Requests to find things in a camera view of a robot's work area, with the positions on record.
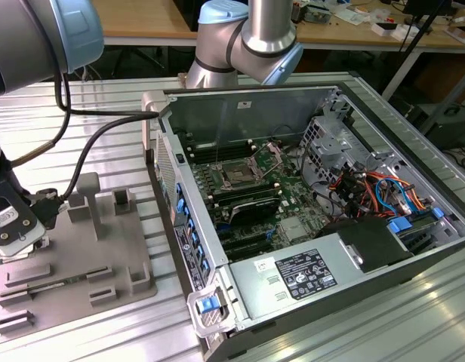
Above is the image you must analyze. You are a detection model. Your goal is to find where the grey power supply unit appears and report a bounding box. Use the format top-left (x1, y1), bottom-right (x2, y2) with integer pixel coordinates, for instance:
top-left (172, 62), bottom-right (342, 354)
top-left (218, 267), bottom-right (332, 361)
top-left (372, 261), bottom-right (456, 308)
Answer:
top-left (226, 232), bottom-right (364, 321)

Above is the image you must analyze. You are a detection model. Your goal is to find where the blue disk carrier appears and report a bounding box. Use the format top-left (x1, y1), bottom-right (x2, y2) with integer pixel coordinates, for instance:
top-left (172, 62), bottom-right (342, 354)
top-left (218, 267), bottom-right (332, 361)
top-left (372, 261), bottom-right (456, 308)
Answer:
top-left (389, 216), bottom-right (414, 235)

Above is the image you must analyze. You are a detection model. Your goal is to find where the thin black cable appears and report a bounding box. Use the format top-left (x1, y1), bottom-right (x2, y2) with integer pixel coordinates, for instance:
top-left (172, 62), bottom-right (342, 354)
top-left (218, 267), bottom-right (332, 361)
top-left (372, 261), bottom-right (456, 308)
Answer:
top-left (66, 107), bottom-right (161, 116)

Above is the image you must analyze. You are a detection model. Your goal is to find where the black plastic shroud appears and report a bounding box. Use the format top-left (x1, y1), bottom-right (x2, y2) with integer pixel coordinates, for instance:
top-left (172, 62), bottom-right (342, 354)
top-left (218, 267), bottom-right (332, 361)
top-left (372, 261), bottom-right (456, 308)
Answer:
top-left (317, 216), bottom-right (414, 275)

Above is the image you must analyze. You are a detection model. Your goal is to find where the white box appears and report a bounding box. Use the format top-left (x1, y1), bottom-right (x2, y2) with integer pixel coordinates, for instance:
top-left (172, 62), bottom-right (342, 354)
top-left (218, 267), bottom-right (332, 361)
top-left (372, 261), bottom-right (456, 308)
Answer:
top-left (371, 21), bottom-right (411, 41)

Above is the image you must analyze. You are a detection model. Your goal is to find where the blue wire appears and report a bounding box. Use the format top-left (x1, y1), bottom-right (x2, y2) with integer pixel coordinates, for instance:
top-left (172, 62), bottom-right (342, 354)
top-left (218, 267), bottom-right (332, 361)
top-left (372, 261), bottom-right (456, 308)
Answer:
top-left (374, 176), bottom-right (413, 216)

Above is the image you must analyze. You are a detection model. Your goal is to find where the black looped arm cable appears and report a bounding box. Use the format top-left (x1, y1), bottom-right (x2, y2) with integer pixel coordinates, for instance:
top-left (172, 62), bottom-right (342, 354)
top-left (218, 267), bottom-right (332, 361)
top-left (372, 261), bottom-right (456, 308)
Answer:
top-left (11, 69), bottom-right (73, 167)

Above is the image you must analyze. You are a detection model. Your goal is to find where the grey plastic parts rack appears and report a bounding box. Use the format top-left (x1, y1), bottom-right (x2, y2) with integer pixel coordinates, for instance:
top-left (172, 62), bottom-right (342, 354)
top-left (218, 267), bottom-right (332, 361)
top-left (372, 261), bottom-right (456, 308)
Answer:
top-left (0, 171), bottom-right (160, 336)

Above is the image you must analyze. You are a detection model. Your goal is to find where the metal socket cover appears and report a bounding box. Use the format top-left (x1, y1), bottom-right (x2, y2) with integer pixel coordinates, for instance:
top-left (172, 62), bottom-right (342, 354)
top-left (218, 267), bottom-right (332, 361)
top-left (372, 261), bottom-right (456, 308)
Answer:
top-left (249, 140), bottom-right (285, 179)

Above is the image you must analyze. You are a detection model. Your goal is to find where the small wooden board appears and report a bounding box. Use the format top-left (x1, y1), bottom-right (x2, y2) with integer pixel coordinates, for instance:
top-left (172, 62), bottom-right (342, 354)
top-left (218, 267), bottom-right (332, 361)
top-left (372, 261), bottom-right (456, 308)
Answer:
top-left (445, 25), bottom-right (465, 43)

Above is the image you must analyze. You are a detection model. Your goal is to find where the black graphics card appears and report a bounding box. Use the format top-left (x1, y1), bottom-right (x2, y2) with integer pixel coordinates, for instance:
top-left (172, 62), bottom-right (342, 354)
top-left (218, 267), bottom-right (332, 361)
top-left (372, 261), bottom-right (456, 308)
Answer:
top-left (227, 198), bottom-right (283, 228)

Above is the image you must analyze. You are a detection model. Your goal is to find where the black RAM slot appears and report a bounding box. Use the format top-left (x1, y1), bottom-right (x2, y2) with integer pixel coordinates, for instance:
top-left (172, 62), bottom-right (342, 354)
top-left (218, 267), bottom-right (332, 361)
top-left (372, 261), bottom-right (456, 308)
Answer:
top-left (208, 182), bottom-right (279, 198)
top-left (212, 189), bottom-right (282, 207)
top-left (189, 147), bottom-right (254, 161)
top-left (187, 139), bottom-right (253, 151)

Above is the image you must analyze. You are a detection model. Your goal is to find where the silver chipset heatsink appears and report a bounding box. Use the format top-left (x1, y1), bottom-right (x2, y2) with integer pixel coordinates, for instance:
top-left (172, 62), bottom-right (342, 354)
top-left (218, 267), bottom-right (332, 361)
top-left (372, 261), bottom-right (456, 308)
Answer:
top-left (279, 218), bottom-right (307, 242)

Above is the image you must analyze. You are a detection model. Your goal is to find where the orange wire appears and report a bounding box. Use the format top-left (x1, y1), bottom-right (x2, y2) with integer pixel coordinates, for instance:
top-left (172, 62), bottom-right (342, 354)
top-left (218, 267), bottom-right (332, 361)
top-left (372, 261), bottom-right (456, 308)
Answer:
top-left (362, 171), bottom-right (433, 212)

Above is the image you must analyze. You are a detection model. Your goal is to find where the open grey PC case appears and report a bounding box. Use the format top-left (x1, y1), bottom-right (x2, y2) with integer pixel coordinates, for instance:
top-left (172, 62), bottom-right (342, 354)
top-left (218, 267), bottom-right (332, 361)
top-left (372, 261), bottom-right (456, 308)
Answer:
top-left (140, 81), bottom-right (465, 362)

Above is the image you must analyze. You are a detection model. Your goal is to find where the green RAM stick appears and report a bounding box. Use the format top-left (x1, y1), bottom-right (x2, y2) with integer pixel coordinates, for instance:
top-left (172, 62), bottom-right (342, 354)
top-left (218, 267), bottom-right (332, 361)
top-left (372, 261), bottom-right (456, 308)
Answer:
top-left (26, 271), bottom-right (88, 293)

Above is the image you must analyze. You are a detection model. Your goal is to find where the black expansion slot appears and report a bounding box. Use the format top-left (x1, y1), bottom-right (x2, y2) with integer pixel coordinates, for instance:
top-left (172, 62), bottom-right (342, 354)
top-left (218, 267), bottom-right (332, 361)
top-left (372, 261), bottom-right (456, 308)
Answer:
top-left (223, 241), bottom-right (276, 262)
top-left (217, 229), bottom-right (273, 250)

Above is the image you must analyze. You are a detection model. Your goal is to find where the CPU socket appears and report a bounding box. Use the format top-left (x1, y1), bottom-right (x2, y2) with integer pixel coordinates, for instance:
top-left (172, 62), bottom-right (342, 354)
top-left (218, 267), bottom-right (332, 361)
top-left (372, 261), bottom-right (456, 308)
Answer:
top-left (220, 160), bottom-right (258, 189)

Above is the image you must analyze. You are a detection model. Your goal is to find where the green motherboard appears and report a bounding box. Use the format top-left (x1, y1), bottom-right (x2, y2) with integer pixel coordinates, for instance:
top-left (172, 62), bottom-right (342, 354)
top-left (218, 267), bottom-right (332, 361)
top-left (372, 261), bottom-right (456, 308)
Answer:
top-left (186, 139), bottom-right (331, 265)

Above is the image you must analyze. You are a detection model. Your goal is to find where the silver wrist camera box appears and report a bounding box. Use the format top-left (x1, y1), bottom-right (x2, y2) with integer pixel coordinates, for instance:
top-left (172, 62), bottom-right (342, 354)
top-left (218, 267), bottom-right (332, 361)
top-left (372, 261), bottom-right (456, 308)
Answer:
top-left (0, 195), bottom-right (45, 259)

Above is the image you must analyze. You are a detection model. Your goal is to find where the metal drive cage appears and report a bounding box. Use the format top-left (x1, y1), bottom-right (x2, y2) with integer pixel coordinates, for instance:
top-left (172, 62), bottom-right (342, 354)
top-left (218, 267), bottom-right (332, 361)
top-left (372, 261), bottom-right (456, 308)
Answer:
top-left (298, 115), bottom-right (373, 189)

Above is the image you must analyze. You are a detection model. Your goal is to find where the wooden desk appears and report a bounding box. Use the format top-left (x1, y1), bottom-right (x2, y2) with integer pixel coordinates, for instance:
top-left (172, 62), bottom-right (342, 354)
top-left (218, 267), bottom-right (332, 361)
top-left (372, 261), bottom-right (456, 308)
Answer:
top-left (91, 0), bottom-right (202, 48)
top-left (292, 0), bottom-right (465, 52)

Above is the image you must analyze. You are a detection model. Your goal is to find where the black box under desk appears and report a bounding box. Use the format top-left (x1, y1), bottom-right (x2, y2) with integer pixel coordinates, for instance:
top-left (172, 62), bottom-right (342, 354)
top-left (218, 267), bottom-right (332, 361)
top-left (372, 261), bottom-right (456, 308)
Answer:
top-left (424, 103), bottom-right (465, 150)

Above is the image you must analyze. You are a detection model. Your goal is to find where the small electronics board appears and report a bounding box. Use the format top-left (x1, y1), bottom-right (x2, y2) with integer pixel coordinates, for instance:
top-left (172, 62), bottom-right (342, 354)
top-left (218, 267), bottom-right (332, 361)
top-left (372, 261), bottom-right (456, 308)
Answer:
top-left (298, 2), bottom-right (334, 24)

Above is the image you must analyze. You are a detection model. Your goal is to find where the thick black camera cable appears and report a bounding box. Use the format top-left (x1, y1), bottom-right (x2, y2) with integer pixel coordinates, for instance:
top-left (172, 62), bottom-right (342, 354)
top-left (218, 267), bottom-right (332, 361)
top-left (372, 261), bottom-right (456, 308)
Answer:
top-left (60, 111), bottom-right (162, 201)

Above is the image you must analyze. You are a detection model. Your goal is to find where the black wrist camera unit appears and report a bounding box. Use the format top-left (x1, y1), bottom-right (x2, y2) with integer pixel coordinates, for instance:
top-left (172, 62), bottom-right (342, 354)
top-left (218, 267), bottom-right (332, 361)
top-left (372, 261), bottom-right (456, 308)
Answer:
top-left (28, 189), bottom-right (63, 231)

